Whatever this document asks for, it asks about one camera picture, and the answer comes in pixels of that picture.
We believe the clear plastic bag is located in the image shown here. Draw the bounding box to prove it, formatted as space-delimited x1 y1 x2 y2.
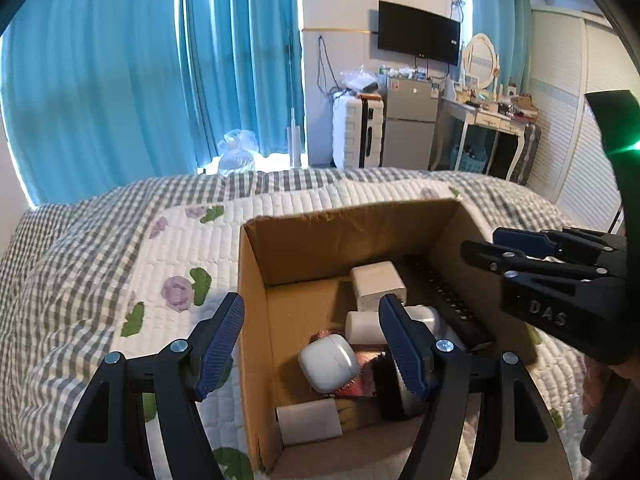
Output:
218 129 258 176

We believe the white louvered wardrobe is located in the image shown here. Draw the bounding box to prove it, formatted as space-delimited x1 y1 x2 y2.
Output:
528 9 639 232

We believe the middle blue curtain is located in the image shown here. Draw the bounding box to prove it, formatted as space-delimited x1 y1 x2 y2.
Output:
174 0 305 166

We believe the white standing pole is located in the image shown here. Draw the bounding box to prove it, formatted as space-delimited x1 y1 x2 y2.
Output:
286 107 303 168

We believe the black remote control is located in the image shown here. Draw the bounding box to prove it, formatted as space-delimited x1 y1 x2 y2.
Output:
407 257 496 352

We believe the right human hand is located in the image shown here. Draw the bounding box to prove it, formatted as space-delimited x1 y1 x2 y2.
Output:
610 353 640 390

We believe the black wall television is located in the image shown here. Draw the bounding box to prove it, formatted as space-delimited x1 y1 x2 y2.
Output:
378 0 461 66

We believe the white hair dryer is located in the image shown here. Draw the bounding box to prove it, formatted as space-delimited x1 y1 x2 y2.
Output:
344 304 446 347

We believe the left blue curtain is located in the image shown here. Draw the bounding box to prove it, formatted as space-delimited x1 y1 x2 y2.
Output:
1 0 210 205

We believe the grey checked bedsheet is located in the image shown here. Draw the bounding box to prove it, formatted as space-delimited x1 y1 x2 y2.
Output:
0 167 622 480

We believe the white dressing table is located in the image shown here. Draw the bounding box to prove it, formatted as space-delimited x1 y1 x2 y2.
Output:
430 96 528 182

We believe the oval vanity mirror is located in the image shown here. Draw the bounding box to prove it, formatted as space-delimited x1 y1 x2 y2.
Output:
462 34 500 90

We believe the white suitcase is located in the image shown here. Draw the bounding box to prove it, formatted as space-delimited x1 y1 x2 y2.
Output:
332 93 384 169

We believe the brown cardboard box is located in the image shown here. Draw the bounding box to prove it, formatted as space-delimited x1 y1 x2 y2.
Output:
236 197 539 476

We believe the pink patterned pouch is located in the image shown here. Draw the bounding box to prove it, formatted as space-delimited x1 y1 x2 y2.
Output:
311 330 398 399

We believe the small white box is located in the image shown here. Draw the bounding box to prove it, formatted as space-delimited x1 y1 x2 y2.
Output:
276 398 343 446

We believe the white earbuds case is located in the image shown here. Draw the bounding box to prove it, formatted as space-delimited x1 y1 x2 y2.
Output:
298 334 360 394

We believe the silver mini fridge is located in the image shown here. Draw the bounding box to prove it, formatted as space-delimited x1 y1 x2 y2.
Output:
378 75 439 170

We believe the teal storage basket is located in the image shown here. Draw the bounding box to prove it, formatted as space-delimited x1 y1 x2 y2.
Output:
449 145 488 174

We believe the plastic bag on suitcase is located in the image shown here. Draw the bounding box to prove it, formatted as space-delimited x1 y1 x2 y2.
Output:
341 66 378 93

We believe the white floral quilt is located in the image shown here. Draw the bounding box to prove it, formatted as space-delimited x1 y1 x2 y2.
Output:
112 171 590 479

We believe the blue curtain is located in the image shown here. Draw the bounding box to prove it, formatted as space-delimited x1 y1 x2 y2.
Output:
472 0 533 91
1 0 210 205
174 0 305 166

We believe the white power adapter block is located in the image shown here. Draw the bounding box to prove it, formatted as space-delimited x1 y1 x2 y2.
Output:
350 261 407 312

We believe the right blue curtain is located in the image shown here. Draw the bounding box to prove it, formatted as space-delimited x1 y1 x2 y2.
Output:
472 0 533 91

